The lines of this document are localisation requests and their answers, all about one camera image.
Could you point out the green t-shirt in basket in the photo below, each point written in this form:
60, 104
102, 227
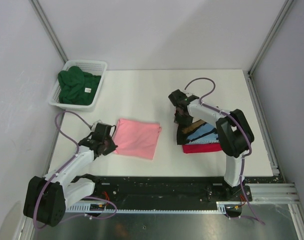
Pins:
77, 87

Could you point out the black printed t-shirt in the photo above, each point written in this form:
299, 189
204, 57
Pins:
198, 133

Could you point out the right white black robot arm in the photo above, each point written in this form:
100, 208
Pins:
234, 133

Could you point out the aluminium frame post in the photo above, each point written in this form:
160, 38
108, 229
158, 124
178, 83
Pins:
40, 13
276, 27

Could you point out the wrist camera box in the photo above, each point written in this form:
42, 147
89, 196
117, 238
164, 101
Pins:
102, 131
176, 97

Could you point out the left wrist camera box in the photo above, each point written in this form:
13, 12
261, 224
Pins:
102, 131

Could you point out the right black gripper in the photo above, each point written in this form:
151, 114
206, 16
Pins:
177, 119

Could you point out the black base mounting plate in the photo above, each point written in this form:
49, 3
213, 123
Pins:
208, 188

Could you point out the red t-shirt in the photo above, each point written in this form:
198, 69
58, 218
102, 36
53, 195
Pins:
201, 148

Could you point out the pink t-shirt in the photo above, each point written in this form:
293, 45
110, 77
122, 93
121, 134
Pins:
136, 139

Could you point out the right aluminium frame post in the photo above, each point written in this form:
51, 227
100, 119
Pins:
276, 27

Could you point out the white slotted cable duct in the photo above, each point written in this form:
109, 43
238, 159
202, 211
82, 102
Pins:
95, 207

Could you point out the left aluminium frame post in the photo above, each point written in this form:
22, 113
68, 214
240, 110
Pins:
40, 13

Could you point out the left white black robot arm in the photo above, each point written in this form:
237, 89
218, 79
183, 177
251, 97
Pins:
48, 197

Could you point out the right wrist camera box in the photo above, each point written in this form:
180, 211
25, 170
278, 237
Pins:
176, 97

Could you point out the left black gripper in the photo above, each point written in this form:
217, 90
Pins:
112, 147

